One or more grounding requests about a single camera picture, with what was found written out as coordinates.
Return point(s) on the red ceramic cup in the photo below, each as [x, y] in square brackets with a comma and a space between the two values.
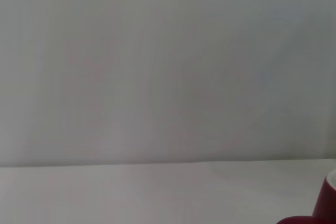
[325, 203]

